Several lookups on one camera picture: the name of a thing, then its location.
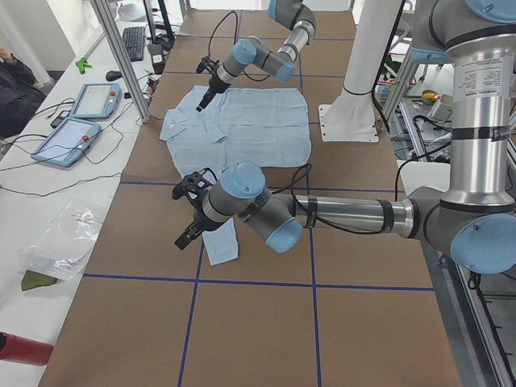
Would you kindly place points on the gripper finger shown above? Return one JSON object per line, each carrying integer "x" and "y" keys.
{"x": 204, "y": 103}
{"x": 183, "y": 240}

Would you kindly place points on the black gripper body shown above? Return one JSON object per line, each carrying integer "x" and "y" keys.
{"x": 198, "y": 222}
{"x": 214, "y": 85}

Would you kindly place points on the light blue button shirt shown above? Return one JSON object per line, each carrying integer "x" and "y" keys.
{"x": 240, "y": 133}

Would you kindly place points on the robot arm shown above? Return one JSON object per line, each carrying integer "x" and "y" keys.
{"x": 293, "y": 15}
{"x": 473, "y": 222}

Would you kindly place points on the person in dark clothes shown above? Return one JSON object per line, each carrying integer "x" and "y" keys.
{"x": 20, "y": 99}

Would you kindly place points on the black keyboard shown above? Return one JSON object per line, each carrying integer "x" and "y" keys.
{"x": 134, "y": 41}

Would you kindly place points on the black computer mouse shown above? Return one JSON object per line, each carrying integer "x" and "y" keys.
{"x": 113, "y": 75}

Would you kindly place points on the blue teach pendant far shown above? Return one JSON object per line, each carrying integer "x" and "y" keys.
{"x": 96, "y": 100}

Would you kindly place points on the blue teach pendant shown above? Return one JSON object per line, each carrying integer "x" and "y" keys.
{"x": 96, "y": 100}
{"x": 67, "y": 143}

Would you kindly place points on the green plastic clamp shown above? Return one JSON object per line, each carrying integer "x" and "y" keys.
{"x": 82, "y": 65}

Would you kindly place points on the clear plastic bag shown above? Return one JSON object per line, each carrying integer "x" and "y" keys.
{"x": 63, "y": 249}

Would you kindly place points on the blue teach pendant near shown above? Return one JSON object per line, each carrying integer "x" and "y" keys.
{"x": 67, "y": 143}

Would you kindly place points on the green cloth piece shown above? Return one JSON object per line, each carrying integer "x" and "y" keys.
{"x": 33, "y": 280}

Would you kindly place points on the red bottle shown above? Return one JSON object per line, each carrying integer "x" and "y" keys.
{"x": 21, "y": 350}

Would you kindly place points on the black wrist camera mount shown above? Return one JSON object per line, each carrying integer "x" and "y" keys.
{"x": 194, "y": 185}
{"x": 207, "y": 64}

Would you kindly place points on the aluminium frame post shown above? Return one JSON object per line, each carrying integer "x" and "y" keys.
{"x": 109, "y": 26}

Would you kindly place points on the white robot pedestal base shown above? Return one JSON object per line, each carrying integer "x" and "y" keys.
{"x": 351, "y": 118}

